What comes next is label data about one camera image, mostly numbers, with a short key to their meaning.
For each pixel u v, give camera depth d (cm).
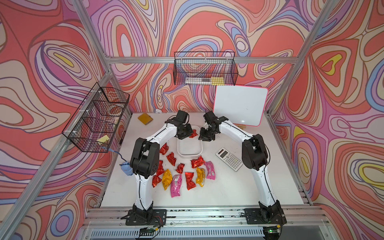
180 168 86
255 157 59
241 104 101
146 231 71
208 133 88
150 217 65
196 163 89
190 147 96
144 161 55
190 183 82
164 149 96
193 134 96
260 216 68
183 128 85
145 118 116
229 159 93
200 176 82
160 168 89
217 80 82
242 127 105
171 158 92
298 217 75
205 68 97
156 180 83
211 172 85
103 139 72
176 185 81
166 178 84
